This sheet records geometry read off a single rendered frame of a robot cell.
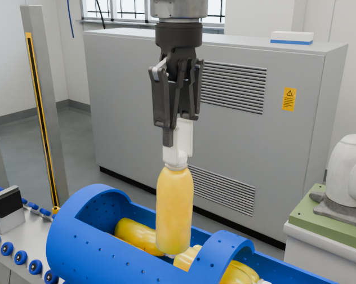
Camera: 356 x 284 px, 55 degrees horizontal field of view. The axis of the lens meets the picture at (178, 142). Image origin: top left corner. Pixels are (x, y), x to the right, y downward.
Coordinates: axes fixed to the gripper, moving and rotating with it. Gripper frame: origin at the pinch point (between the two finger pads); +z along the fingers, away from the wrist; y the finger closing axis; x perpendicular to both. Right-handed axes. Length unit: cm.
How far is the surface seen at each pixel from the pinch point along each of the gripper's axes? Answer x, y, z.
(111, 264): -15.4, 3.6, 32.1
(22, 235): -73, -8, 55
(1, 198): -78, -6, 41
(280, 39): -39, -179, -4
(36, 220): -76, -17, 55
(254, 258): 9.2, -21.7, 36.5
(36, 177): -266, -139, 144
